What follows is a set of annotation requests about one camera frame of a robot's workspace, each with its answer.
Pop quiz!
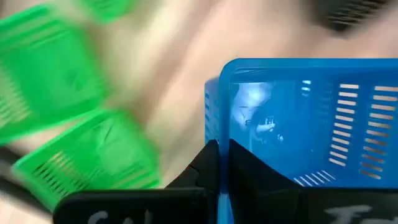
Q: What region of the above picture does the black slotted plastic basket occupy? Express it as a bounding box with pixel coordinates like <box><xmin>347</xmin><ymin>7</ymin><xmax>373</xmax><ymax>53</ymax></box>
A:
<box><xmin>306</xmin><ymin>0</ymin><xmax>398</xmax><ymax>38</ymax></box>

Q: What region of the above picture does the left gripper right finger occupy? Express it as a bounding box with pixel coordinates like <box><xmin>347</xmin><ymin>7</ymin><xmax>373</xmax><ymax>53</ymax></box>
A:
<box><xmin>229</xmin><ymin>139</ymin><xmax>398</xmax><ymax>224</ymax></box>

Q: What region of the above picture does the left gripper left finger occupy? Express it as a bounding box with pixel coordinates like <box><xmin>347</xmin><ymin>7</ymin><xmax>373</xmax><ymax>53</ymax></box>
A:
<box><xmin>52</xmin><ymin>139</ymin><xmax>220</xmax><ymax>224</ymax></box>

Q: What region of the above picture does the blue slotted plastic basket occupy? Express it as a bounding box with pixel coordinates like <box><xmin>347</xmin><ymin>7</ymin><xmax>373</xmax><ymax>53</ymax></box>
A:
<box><xmin>204</xmin><ymin>57</ymin><xmax>398</xmax><ymax>224</ymax></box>

